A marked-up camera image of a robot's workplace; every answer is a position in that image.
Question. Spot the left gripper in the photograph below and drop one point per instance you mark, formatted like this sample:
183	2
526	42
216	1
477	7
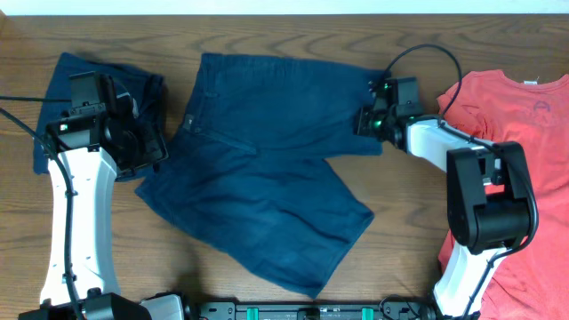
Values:
156	148

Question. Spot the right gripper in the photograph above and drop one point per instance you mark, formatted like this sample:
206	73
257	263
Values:
364	121

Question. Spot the navy shorts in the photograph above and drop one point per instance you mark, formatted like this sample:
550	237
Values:
248	172
146	88

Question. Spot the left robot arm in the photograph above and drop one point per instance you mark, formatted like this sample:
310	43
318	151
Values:
100	140

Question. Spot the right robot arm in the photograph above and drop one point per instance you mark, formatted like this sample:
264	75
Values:
491	207

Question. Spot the folded navy shorts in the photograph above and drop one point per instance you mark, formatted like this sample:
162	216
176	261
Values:
146	88

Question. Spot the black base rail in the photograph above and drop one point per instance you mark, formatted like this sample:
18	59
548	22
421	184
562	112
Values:
385	310

